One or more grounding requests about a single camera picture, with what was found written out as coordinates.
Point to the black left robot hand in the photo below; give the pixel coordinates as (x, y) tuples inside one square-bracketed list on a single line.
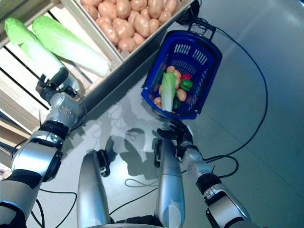
[(60, 78)]

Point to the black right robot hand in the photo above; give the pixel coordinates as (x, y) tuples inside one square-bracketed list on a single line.
[(177, 133)]

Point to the green white napa cabbage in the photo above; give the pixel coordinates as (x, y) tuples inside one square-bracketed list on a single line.
[(168, 92), (71, 47), (35, 52)]

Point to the blue plastic shopping basket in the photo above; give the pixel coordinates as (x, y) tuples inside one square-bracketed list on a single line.
[(180, 38)]

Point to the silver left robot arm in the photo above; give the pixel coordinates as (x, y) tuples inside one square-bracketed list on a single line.
[(64, 111)]

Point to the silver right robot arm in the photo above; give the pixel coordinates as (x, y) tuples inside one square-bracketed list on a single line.
[(225, 204)]

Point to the dark green bell pepper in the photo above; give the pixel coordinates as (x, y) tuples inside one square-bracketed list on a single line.
[(177, 104)]

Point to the wide wooden slat crate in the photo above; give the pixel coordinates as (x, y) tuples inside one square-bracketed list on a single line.
[(14, 71)]

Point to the bright green bell pepper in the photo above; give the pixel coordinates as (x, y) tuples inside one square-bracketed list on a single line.
[(186, 85)]

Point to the silver right robot leg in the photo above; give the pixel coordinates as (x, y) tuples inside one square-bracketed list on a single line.
[(169, 185)]

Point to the silver robot leg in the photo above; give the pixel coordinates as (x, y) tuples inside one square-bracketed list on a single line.
[(169, 185), (91, 190)]

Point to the red bell pepper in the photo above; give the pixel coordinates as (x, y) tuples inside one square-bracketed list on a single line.
[(185, 77)]

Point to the small wooden crate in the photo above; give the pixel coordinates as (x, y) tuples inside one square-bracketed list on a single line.
[(96, 33)]

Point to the wooden vegetable display stand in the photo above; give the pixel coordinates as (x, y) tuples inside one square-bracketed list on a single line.
[(133, 66)]

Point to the brown potato heap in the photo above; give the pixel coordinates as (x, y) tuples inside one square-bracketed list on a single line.
[(123, 28)]

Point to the dark robot waist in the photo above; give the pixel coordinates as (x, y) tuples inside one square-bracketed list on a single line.
[(133, 222)]

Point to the silver left robot leg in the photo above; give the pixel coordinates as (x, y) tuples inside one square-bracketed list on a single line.
[(91, 190)]

